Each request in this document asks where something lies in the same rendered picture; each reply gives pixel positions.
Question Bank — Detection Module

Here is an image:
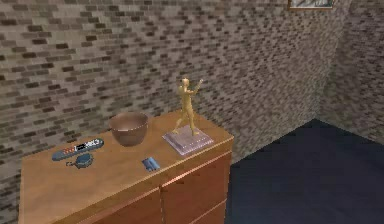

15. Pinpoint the gold figure statue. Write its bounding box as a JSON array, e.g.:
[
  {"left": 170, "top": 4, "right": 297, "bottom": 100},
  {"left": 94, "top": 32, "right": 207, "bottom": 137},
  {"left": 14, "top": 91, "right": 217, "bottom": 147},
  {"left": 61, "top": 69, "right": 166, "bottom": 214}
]
[{"left": 162, "top": 77, "right": 215, "bottom": 157}]

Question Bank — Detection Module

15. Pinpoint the brown bowl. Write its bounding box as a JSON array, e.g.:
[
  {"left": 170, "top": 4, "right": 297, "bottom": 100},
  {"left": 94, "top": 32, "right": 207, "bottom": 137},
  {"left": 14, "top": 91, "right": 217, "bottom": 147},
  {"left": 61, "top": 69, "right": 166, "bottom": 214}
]
[{"left": 108, "top": 111, "right": 150, "bottom": 148}]

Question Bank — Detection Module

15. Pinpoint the small blue ribbed object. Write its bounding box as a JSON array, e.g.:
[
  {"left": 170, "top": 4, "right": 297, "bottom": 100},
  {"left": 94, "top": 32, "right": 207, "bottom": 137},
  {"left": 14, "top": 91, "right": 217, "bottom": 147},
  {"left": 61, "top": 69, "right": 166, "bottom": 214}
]
[{"left": 141, "top": 156, "right": 161, "bottom": 173}]

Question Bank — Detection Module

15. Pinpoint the brown wooden chest of drawers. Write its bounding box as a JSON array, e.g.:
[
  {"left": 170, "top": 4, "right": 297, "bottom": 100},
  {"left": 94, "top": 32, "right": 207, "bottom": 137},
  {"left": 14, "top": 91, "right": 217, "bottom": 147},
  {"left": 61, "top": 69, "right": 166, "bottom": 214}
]
[{"left": 18, "top": 109, "right": 235, "bottom": 224}]

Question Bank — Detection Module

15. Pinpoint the blue pocket watch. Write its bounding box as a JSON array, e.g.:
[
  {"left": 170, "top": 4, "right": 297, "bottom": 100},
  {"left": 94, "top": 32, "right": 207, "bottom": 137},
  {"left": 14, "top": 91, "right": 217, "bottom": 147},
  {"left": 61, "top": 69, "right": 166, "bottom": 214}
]
[{"left": 65, "top": 152, "right": 94, "bottom": 170}]

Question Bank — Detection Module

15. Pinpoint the blue remote control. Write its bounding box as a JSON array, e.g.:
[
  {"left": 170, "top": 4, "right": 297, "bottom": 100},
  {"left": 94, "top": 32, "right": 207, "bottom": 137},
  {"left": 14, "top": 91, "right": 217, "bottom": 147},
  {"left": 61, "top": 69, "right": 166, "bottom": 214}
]
[{"left": 51, "top": 137, "right": 105, "bottom": 162}]

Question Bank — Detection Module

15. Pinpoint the framed wall picture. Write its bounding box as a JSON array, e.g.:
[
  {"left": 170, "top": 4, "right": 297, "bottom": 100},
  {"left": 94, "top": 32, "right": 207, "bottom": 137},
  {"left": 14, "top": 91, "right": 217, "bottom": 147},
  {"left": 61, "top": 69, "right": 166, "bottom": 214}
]
[{"left": 287, "top": 0, "right": 336, "bottom": 12}]

